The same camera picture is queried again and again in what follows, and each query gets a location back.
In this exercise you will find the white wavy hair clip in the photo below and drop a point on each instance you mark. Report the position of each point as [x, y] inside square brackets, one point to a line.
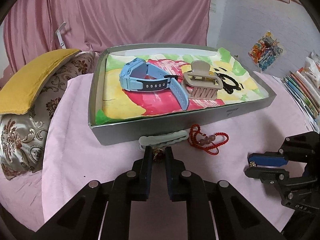
[161, 141]

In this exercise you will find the colourful painted tray liner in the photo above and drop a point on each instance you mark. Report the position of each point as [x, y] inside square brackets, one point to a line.
[119, 104]

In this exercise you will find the pink curtain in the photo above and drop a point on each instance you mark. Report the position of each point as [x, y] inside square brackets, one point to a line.
[94, 25]

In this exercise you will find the pink bed blanket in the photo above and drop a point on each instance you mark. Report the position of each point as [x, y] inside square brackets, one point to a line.
[74, 157]

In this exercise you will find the beige claw hair clip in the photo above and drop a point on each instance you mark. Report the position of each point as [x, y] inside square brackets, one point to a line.
[199, 83]

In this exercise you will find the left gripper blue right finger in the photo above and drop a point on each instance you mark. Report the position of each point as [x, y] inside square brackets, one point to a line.
[214, 210]

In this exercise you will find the floral satin pillow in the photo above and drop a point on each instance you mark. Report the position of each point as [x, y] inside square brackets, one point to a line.
[23, 137]

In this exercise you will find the white snack bag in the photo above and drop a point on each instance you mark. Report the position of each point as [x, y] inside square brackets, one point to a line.
[311, 68]

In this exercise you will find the blue kids smartwatch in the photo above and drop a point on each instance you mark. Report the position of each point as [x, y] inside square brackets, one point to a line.
[141, 76]

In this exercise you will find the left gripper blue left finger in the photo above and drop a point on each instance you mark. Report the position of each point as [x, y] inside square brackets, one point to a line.
[102, 210]

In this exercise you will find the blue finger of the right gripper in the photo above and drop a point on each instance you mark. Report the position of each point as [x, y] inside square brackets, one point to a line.
[268, 159]
[267, 175]

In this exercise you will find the white clip lamp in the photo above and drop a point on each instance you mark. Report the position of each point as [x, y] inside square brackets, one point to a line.
[59, 36]

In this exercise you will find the yellow pillow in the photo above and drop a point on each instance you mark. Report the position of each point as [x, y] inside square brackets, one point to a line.
[20, 92]

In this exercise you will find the grey shallow tray box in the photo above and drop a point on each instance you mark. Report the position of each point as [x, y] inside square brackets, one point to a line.
[127, 130]

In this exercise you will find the stack of books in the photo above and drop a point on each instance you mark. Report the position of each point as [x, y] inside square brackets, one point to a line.
[305, 94]

